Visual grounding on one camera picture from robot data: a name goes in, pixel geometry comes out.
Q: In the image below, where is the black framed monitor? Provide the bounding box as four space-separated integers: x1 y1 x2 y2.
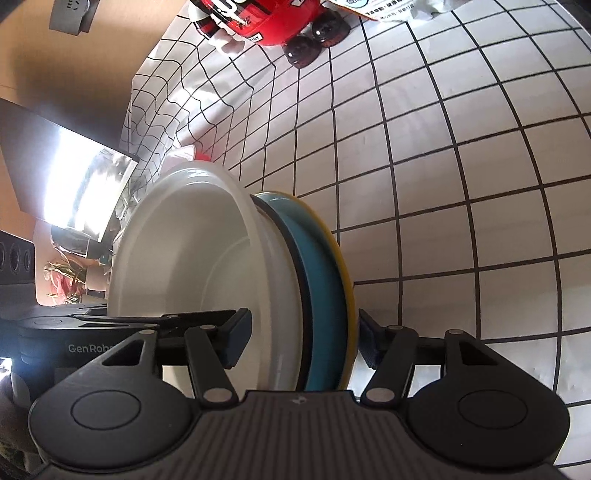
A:
0 97 140 243

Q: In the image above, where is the grey wall socket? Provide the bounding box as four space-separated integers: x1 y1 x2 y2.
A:
48 0 100 35

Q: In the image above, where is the white checked tablecloth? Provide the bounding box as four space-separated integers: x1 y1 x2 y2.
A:
121 0 591 467

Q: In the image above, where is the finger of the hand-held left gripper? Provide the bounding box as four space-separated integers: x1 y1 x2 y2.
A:
76 309 238 331

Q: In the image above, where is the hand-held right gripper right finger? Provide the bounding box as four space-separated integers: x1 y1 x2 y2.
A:
358 308 506 403

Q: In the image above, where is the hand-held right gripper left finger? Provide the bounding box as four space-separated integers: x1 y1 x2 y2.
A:
99 308 253 403

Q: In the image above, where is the black device with round holes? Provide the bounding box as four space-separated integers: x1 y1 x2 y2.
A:
0 231 38 308

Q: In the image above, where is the red snack bag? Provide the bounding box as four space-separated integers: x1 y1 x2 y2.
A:
323 0 458 23

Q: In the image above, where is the red and white container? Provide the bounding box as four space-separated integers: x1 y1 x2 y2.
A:
164 144 213 169

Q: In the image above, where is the white bowl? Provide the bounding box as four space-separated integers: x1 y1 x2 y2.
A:
107 161 308 393

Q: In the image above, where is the blue enamel bowl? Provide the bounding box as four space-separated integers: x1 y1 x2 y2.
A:
254 191 349 393

